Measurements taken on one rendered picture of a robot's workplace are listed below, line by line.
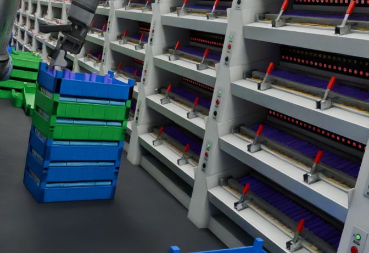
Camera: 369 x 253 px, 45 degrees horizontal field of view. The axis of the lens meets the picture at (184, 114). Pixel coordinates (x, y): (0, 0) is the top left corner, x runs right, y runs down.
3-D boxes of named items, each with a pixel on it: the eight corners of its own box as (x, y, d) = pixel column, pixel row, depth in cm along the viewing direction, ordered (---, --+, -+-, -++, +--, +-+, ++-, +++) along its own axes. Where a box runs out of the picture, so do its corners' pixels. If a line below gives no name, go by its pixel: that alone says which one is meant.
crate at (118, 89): (54, 93, 152) (57, 70, 150) (37, 82, 168) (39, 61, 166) (131, 100, 169) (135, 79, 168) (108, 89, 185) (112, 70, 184)
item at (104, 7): (111, 16, 282) (107, -7, 277) (86, 12, 334) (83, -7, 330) (140, 11, 290) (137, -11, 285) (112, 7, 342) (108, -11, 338)
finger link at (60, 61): (60, 77, 163) (71, 54, 162) (45, 69, 162) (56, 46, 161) (62, 77, 166) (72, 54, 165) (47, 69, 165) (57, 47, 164)
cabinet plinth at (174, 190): (207, 228, 166) (210, 215, 165) (72, 101, 355) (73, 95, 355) (242, 226, 174) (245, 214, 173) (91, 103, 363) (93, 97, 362)
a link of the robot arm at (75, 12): (69, 2, 158) (73, 3, 167) (63, 15, 158) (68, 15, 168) (92, 13, 159) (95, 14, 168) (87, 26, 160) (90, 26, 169)
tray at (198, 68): (217, 89, 165) (213, 52, 160) (154, 65, 217) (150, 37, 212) (262, 77, 172) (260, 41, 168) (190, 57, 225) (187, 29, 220)
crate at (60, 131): (48, 138, 154) (51, 116, 153) (31, 123, 170) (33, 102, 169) (124, 140, 172) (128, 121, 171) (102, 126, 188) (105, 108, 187)
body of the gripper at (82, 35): (75, 56, 162) (89, 26, 160) (52, 46, 161) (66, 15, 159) (78, 55, 169) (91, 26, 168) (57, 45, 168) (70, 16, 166)
